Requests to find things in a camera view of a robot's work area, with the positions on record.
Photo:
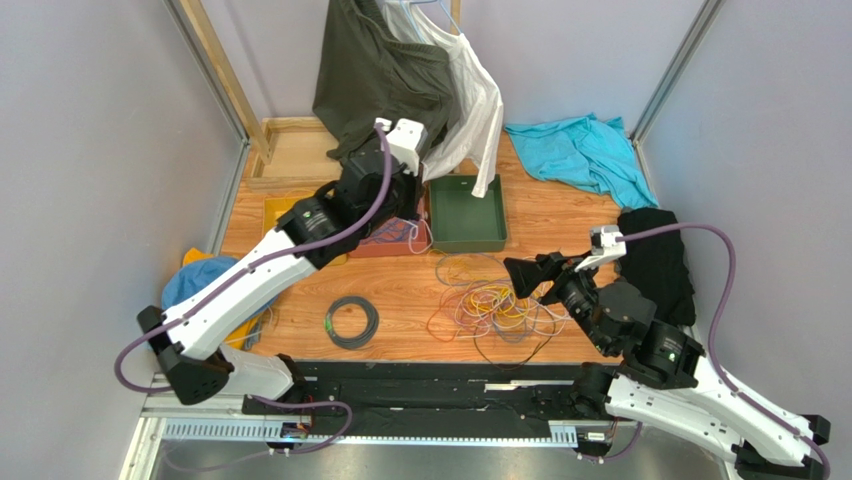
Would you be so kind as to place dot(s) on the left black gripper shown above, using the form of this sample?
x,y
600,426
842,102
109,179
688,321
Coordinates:
x,y
414,185

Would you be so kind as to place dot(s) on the turquoise cloth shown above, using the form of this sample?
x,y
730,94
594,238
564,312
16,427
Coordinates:
x,y
587,153

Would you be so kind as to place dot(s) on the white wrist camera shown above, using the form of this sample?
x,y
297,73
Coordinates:
x,y
607,246
404,138

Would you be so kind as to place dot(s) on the green plastic bin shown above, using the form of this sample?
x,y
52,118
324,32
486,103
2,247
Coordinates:
x,y
462,223

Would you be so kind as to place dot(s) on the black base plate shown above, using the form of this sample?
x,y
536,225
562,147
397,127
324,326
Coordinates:
x,y
438,400

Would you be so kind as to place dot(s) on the slotted metal rail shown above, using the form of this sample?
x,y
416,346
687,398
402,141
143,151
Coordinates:
x,y
231,417

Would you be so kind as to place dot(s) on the red plastic bin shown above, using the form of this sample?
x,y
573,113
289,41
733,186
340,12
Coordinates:
x,y
398,237

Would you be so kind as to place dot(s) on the yellow cloth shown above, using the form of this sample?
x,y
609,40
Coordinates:
x,y
247,334

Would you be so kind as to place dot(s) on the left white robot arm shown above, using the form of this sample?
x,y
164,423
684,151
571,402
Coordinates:
x,y
189,338

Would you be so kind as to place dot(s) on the blue bucket hat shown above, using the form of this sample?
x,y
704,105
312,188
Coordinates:
x,y
193,277

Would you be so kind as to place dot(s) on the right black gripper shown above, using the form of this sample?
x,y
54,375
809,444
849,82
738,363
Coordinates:
x,y
554,271

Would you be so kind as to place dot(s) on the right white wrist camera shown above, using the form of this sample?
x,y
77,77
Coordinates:
x,y
607,246

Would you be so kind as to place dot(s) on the white hanging shirt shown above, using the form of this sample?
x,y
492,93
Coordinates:
x,y
475,136

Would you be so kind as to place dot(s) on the black cloth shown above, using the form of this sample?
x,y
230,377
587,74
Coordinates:
x,y
656,266

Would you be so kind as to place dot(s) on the dark green hanging garment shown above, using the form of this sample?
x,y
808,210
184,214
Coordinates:
x,y
366,72

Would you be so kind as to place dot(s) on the yellow plastic bin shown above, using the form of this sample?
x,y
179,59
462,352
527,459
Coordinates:
x,y
276,207

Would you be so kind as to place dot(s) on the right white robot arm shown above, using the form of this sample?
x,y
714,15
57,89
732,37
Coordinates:
x,y
666,379

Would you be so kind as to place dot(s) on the wooden tray frame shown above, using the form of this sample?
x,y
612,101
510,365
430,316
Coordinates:
x,y
297,156

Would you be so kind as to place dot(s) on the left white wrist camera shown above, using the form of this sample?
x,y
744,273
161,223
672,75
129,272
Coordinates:
x,y
404,138

